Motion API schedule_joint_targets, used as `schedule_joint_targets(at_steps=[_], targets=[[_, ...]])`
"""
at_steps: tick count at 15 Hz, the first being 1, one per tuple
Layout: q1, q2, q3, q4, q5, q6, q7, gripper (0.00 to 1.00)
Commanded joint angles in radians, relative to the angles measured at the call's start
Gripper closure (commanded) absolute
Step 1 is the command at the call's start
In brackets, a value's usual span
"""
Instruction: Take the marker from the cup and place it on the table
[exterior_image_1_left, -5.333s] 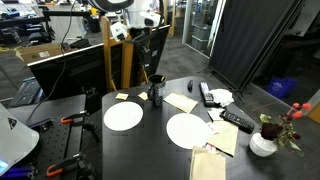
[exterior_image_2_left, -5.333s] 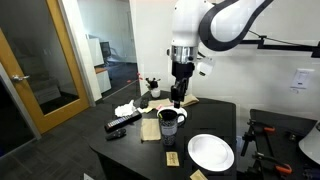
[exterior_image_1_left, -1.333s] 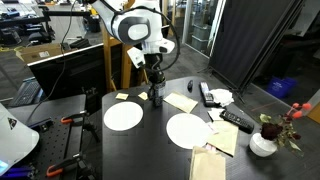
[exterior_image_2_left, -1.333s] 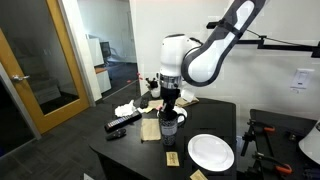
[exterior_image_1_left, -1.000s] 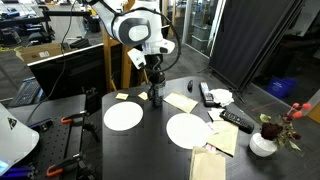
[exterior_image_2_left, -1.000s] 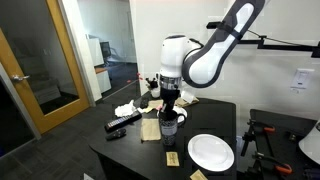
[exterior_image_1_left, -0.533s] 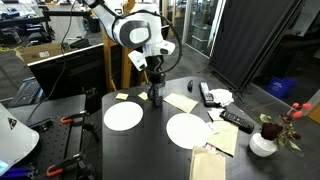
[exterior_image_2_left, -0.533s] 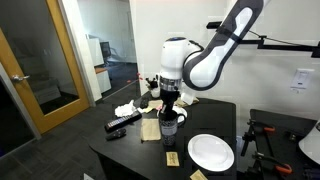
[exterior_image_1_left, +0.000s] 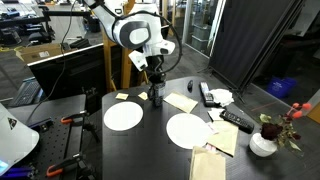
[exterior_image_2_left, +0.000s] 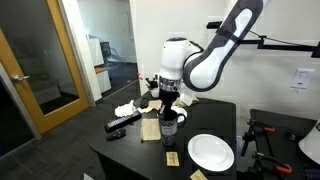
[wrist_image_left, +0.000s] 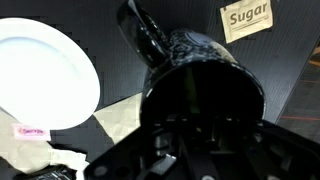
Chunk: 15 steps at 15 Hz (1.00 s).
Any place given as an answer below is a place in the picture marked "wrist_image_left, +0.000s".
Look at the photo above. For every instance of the black speckled mug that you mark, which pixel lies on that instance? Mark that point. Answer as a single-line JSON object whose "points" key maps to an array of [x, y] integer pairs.
{"points": [[186, 43]]}

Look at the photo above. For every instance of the brown sugar packet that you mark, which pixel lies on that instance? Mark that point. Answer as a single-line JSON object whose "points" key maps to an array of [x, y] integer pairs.
{"points": [[246, 20]]}

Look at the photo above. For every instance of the white round plate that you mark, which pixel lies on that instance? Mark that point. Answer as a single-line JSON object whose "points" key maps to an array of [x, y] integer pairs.
{"points": [[43, 73]]}

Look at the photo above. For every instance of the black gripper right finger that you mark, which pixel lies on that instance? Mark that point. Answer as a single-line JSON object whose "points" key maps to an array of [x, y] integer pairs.
{"points": [[221, 128]]}

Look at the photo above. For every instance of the pink sweetener packet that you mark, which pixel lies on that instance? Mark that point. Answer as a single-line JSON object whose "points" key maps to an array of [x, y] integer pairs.
{"points": [[31, 131]]}

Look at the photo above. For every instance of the flat brown paper napkin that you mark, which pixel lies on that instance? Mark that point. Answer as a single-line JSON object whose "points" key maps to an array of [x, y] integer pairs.
{"points": [[121, 116]]}

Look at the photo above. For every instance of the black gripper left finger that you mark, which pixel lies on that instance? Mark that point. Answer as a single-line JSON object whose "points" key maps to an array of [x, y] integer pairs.
{"points": [[176, 128]]}

